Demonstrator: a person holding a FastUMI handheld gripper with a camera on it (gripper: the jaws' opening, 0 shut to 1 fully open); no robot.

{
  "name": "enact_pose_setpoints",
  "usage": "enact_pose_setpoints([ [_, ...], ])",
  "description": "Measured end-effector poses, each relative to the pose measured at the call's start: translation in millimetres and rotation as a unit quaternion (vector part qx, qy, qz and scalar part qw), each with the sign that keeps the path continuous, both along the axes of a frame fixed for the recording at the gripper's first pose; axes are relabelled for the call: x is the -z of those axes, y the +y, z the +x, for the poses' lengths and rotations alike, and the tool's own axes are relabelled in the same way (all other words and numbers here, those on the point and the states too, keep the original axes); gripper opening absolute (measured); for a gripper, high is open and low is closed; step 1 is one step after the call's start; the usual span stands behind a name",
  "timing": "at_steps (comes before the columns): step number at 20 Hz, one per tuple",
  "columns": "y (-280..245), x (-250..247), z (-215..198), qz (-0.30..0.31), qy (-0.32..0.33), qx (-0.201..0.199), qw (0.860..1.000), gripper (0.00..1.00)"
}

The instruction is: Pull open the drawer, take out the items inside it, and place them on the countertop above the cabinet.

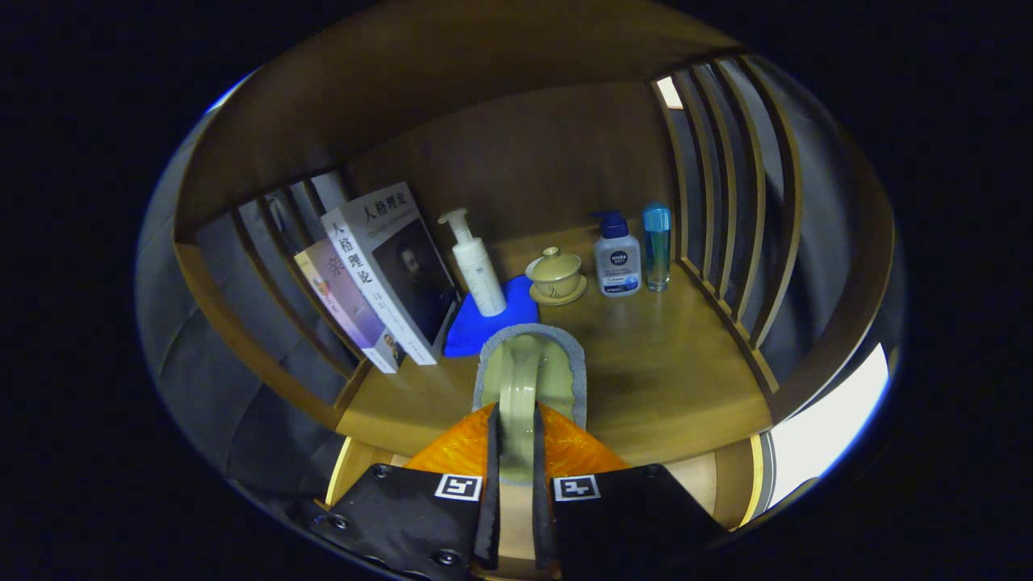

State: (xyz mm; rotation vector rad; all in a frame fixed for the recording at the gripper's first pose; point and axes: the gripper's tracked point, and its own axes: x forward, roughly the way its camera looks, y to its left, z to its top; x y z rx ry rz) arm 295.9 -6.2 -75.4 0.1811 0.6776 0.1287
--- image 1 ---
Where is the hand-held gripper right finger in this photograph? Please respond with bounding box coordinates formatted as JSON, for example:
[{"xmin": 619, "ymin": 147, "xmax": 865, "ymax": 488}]
[{"xmin": 531, "ymin": 402, "xmax": 729, "ymax": 581}]

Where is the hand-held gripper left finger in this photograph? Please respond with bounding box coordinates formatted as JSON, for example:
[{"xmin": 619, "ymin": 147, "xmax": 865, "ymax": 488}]
[{"xmin": 309, "ymin": 402, "xmax": 503, "ymax": 581}]

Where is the green handled scrub sponge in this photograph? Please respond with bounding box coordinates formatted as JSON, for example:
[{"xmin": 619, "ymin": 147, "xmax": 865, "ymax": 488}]
[{"xmin": 472, "ymin": 323, "xmax": 588, "ymax": 487}]

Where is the brown wooden drawer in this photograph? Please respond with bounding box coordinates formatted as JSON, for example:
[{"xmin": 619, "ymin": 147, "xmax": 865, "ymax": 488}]
[{"xmin": 325, "ymin": 434, "xmax": 766, "ymax": 570}]

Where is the brown wooden countertop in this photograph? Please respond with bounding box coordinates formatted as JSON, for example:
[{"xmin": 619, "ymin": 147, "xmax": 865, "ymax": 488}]
[{"xmin": 335, "ymin": 222, "xmax": 776, "ymax": 467}]

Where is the brown wooden cabinet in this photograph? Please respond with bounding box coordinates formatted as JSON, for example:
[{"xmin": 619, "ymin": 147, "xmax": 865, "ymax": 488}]
[{"xmin": 174, "ymin": 0, "xmax": 897, "ymax": 533}]

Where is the blue folded cloth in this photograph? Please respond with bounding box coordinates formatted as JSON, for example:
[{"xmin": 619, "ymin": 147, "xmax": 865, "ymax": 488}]
[{"xmin": 443, "ymin": 274, "xmax": 540, "ymax": 358}]

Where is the yellow lidded teacup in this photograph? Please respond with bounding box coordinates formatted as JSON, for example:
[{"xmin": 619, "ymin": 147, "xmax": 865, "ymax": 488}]
[{"xmin": 525, "ymin": 246, "xmax": 588, "ymax": 307}]

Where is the white pump bottle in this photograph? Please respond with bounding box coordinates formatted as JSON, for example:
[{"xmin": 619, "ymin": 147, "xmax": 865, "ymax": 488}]
[{"xmin": 437, "ymin": 207, "xmax": 508, "ymax": 317}]

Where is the pink purple book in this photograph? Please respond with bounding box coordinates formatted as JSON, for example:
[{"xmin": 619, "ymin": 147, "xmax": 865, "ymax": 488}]
[{"xmin": 293, "ymin": 238, "xmax": 408, "ymax": 374}]

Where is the white bottle blue cap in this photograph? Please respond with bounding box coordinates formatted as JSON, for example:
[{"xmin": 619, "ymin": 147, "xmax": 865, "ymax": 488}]
[{"xmin": 594, "ymin": 211, "xmax": 643, "ymax": 298}]

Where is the thick white book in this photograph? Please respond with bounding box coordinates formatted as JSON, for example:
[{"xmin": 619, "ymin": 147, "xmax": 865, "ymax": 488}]
[{"xmin": 320, "ymin": 182, "xmax": 462, "ymax": 366}]

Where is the slim teal bottle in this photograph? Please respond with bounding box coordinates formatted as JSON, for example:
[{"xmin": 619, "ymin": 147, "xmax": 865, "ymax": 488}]
[{"xmin": 642, "ymin": 203, "xmax": 673, "ymax": 292}]

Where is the white flat sheet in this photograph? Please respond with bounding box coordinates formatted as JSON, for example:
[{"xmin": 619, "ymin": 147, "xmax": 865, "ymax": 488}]
[{"xmin": 767, "ymin": 343, "xmax": 890, "ymax": 509}]

